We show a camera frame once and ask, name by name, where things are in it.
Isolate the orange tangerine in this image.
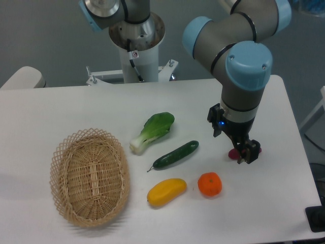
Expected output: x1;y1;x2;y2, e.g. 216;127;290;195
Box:
198;172;222;197

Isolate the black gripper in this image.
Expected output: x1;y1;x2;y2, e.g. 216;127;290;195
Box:
220;119;261;164

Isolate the black device at table edge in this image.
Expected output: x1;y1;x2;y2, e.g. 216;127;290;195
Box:
305;206;324;233

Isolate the green bok choy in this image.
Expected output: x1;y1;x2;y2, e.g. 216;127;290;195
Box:
129;112;175;155

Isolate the white chair back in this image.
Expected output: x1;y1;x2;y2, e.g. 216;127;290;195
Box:
1;66;46;90

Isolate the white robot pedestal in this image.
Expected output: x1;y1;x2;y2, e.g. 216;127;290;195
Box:
85;12;179;87

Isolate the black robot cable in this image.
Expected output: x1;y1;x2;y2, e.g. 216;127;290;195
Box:
125;38;146;83

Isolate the green cucumber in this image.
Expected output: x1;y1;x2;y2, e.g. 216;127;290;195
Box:
147;140;199;172

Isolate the woven wicker basket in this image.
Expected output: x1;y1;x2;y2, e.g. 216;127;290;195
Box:
49;128;130;227

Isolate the red fruit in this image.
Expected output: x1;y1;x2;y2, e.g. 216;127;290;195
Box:
228;148;262;160

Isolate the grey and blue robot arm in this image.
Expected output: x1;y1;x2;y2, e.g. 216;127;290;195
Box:
79;1;291;163

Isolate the yellow mango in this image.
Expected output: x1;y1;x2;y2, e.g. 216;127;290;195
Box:
147;178;187;207

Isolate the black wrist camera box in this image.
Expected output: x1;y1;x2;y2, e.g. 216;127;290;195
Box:
207;103;224;137

